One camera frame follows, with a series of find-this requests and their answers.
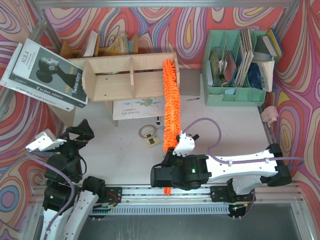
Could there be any orange microfiber duster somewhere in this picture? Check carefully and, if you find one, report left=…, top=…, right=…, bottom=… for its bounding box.
left=161, top=58, right=182, bottom=196

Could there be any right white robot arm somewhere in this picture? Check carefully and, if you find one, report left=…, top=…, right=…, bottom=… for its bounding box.
left=150, top=143, right=292, bottom=197

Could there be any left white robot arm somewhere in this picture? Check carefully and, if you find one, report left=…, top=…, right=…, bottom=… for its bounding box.
left=40, top=119, right=106, bottom=240

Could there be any light wooden bookshelf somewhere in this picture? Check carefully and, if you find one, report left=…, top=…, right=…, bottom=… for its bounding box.
left=66, top=52, right=181, bottom=128

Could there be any black clip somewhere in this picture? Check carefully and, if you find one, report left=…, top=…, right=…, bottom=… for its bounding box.
left=190, top=134, right=200, bottom=141

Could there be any spiral sketchbook with frog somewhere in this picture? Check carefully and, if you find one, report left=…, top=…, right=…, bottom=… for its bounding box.
left=112, top=97, right=165, bottom=121

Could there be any small beige box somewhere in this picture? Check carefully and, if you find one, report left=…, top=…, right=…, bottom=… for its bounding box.
left=144, top=132, right=162, bottom=148

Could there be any black marker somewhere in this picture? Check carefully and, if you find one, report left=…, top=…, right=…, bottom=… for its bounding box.
left=156, top=116, right=161, bottom=125

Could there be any small pencil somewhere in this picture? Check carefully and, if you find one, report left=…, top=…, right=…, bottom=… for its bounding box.
left=186, top=97, right=200, bottom=101

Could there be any white book in rack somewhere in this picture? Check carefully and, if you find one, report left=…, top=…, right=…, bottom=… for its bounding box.
left=81, top=30, right=98, bottom=58

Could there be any large Twins story magazine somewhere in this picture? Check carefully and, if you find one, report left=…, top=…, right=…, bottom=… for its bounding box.
left=9, top=38, right=88, bottom=108

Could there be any yellow book in rack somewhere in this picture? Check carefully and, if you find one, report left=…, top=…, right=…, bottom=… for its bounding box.
left=103, top=32, right=129, bottom=56

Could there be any white book under magazine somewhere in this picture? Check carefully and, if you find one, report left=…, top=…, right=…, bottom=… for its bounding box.
left=0, top=43, right=74, bottom=112

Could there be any grey notebook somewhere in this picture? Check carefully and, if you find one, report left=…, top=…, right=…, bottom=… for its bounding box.
left=179, top=68, right=201, bottom=96

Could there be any pink pig figurine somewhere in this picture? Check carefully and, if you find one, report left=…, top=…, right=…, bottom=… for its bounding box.
left=260, top=106, right=279, bottom=128

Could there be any mint green desk organizer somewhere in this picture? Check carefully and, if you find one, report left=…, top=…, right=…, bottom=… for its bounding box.
left=201, top=29, right=266, bottom=107

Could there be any red brown booklet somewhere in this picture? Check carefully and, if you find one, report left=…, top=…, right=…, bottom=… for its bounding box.
left=223, top=51, right=237, bottom=84

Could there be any blue patterned book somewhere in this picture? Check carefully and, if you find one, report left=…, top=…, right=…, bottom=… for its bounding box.
left=247, top=62, right=262, bottom=90

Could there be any white open book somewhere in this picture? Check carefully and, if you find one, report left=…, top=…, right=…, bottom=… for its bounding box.
left=256, top=60, right=275, bottom=92

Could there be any grey book on organizer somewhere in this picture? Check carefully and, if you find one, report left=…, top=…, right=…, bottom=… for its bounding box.
left=253, top=35, right=278, bottom=59

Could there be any blue yellow book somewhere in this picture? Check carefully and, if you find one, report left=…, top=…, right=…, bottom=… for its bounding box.
left=266, top=28, right=283, bottom=58

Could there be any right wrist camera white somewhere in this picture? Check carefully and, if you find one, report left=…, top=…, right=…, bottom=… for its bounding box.
left=172, top=131, right=195, bottom=157

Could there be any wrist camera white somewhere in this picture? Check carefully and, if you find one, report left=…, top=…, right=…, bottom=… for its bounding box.
left=172, top=131, right=195, bottom=157
left=25, top=128, right=67, bottom=152

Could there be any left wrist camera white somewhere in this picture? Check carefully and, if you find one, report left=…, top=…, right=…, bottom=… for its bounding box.
left=25, top=128, right=67, bottom=152

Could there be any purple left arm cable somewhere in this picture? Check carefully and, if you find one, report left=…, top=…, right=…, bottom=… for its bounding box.
left=25, top=148, right=76, bottom=236

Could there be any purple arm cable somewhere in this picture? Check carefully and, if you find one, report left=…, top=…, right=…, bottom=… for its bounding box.
left=182, top=117, right=305, bottom=171
left=25, top=148, right=76, bottom=236

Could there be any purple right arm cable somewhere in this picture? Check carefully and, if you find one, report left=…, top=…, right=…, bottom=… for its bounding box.
left=182, top=117, right=305, bottom=171

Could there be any tape roll ring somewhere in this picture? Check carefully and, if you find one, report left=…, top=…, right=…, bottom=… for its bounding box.
left=138, top=124, right=158, bottom=139

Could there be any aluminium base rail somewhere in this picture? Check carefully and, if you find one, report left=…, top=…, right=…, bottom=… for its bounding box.
left=32, top=182, right=306, bottom=216

